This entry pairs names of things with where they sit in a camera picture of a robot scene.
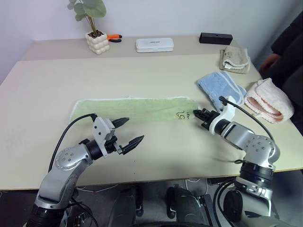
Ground white flat case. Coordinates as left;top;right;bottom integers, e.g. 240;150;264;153
135;37;176;53

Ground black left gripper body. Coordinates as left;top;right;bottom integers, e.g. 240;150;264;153
103;134;124;156

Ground blue towel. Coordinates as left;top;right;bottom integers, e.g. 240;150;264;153
196;70;248;112

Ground person's hand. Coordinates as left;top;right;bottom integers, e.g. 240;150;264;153
259;53;280;74

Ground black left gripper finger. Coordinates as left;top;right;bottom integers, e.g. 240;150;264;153
121;135;145;155
112;117;130;130

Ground white bubble plant pot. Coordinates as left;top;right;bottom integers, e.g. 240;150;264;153
85;30;111;56

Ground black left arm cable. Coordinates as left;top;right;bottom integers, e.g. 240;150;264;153
48;113;98;173

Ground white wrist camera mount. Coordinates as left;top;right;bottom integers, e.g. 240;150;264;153
209;96;237;132
92;116;117;158

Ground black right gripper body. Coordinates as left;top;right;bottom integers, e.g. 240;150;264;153
200;109;221;130

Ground orange handled pliers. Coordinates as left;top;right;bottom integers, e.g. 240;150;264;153
106;34;123;44

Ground dark rounded shape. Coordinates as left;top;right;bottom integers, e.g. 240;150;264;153
112;185;144;227

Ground green leafy plant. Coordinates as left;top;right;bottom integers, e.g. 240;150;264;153
66;0;107;38

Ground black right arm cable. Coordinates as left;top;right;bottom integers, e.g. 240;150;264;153
219;96;275;141

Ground beige towel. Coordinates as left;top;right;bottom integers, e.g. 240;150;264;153
219;45;252;75

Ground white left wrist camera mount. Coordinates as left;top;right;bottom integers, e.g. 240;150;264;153
92;116;117;158

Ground pink towel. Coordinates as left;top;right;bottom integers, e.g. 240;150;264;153
243;78;295;124

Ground green towel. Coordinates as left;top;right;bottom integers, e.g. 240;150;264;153
69;95;202;124

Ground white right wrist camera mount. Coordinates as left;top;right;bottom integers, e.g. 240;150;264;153
209;96;237;132

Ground black rectangular box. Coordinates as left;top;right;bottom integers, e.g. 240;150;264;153
198;32;234;45

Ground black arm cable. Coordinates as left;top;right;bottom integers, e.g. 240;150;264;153
48;113;98;173
219;96;275;141

